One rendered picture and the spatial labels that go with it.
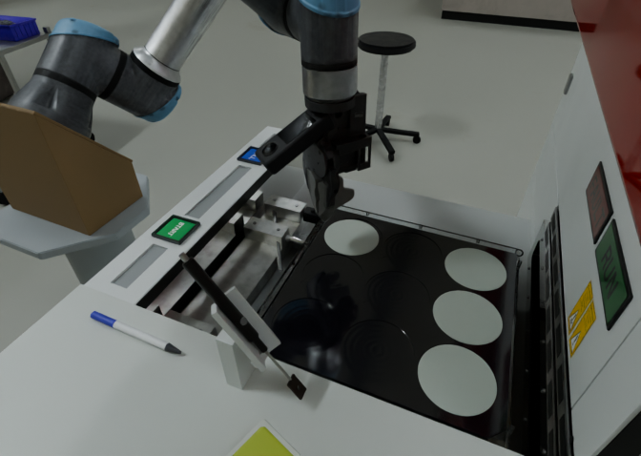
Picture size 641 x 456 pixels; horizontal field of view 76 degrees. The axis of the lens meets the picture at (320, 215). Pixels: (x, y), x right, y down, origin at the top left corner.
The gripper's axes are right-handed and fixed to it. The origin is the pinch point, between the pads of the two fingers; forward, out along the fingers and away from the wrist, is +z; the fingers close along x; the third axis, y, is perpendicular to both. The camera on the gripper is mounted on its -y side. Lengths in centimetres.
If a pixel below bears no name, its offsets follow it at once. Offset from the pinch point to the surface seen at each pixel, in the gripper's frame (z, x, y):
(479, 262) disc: 8.5, -16.0, 22.0
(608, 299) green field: -9.2, -38.1, 10.7
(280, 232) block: 6.5, 7.2, -4.5
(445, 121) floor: 89, 166, 204
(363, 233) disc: 7.6, 0.2, 9.2
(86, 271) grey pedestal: 28, 44, -41
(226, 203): 0.9, 13.2, -11.9
